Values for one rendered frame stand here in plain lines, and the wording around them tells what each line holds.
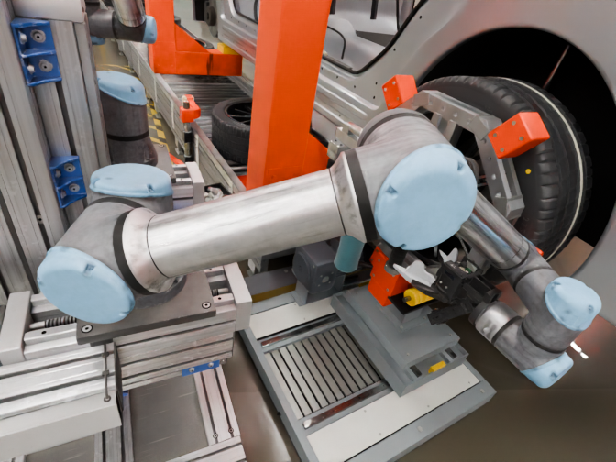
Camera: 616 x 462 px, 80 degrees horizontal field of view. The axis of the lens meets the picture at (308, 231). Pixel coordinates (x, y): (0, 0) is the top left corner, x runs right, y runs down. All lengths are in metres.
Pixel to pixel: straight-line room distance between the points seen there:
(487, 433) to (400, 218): 1.45
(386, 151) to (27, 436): 0.67
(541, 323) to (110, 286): 0.65
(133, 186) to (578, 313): 0.70
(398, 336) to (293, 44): 1.12
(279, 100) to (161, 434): 1.06
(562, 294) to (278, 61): 0.95
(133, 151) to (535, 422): 1.80
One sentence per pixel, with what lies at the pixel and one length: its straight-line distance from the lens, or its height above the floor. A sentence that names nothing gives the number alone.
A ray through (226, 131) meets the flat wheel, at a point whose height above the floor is 0.46.
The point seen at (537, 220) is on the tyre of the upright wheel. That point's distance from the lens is 1.07.
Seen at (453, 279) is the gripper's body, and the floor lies 0.88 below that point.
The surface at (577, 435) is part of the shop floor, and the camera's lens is 2.03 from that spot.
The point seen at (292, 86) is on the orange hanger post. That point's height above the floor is 1.03.
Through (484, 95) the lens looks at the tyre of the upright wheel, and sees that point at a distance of 1.13.
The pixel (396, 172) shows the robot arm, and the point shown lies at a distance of 0.39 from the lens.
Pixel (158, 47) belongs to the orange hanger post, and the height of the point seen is 0.71.
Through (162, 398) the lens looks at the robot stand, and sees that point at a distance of 1.33.
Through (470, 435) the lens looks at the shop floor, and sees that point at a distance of 1.74.
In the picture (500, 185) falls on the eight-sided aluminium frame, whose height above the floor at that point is 1.00.
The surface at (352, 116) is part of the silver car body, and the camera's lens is 1.75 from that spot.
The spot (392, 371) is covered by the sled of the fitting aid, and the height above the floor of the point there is 0.16.
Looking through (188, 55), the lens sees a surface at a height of 0.66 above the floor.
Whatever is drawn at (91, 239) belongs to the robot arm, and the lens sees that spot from 0.52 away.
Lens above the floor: 1.35
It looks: 35 degrees down
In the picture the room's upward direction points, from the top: 11 degrees clockwise
